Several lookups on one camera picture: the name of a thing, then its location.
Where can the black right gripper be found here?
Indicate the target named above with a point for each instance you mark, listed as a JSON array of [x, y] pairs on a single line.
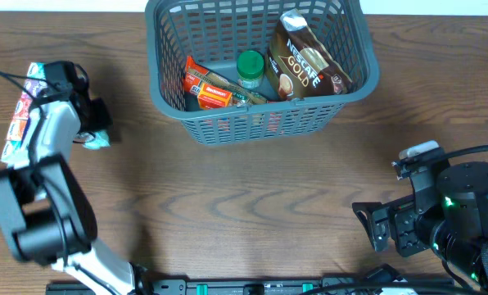
[[395, 228]]

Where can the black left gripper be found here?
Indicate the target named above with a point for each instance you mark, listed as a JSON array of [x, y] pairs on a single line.
[[107, 114]]

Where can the light blue tissue packet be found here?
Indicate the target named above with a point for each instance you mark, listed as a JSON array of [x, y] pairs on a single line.
[[96, 141]]

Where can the Kleenex tissue multipack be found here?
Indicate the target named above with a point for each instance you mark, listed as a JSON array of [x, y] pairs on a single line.
[[19, 126]]

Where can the orange spaghetti pasta packet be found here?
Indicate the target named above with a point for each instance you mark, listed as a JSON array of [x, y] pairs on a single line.
[[195, 75]]

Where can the orange Redoxon box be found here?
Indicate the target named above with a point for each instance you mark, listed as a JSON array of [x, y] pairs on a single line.
[[211, 97]]

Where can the green lid glass jar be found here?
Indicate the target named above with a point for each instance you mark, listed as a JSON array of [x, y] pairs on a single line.
[[250, 69]]

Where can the brown Nescafe Gold coffee bag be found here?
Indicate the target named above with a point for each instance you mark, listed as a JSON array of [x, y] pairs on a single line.
[[298, 65]]

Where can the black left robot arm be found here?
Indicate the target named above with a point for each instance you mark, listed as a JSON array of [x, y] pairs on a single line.
[[45, 216]]

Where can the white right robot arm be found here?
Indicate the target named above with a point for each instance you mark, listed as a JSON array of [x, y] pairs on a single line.
[[446, 212]]

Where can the grey plastic basket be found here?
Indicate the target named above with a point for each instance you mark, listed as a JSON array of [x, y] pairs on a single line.
[[214, 33]]

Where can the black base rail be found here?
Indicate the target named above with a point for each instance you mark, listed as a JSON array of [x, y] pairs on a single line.
[[235, 287]]

